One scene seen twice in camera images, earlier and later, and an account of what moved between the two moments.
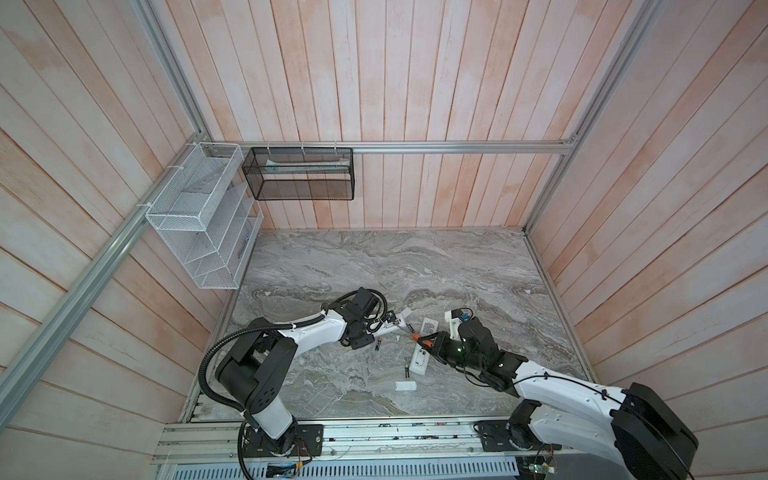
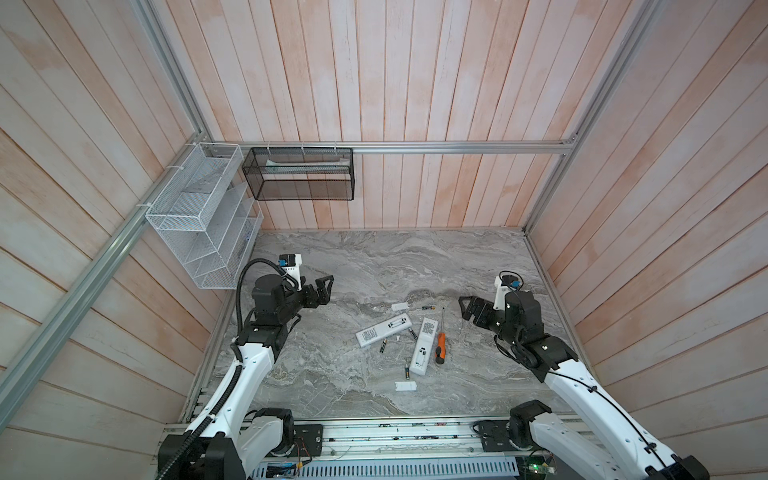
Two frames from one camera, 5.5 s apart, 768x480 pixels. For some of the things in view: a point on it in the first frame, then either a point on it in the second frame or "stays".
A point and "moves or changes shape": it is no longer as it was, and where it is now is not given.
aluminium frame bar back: x=431 y=146 stays
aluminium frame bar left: x=24 y=367 stays
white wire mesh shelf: x=209 y=216 stays
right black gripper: x=439 y=342 -> x=485 y=305
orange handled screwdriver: x=416 y=337 moves or changes shape
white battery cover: x=405 y=385 stays
